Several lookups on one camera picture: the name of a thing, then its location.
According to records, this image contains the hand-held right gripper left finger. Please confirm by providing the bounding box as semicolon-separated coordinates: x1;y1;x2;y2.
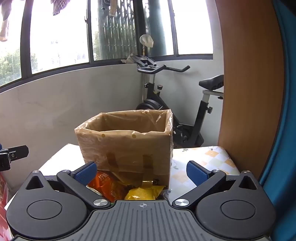
22;161;111;209

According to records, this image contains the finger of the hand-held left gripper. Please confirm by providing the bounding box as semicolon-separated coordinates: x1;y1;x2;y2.
0;145;29;171

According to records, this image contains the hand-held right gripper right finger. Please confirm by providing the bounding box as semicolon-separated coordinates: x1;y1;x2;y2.
172;161;262;209

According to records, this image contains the cardboard box with plastic liner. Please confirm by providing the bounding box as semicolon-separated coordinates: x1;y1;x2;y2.
74;109;174;186

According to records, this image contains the checkered floral tablecloth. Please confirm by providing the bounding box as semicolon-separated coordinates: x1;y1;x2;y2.
6;143;241;209

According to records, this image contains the orange snack packet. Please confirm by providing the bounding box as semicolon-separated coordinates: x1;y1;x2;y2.
87;171;130;202

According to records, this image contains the red printed package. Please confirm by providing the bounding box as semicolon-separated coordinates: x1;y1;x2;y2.
0;173;11;241

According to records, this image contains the yellow snack packet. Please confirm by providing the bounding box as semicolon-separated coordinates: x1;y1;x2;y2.
124;185;166;201

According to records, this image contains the black exercise bike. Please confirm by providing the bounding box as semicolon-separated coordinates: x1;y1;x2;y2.
135;54;225;149

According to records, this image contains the blue curtain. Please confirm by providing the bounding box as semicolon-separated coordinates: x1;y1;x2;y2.
259;0;296;241

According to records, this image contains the tan paper bag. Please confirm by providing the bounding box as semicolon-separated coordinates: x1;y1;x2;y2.
121;54;139;64

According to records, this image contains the beige hanging garment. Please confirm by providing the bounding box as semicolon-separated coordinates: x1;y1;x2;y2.
0;0;10;42

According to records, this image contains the green lattice screen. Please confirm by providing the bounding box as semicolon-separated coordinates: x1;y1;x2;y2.
98;5;137;61

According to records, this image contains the clear plastic bag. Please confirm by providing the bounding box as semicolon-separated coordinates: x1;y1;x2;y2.
140;34;154;48

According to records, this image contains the dark patterned hanging cloth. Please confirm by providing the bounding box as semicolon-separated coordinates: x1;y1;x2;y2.
52;0;72;16

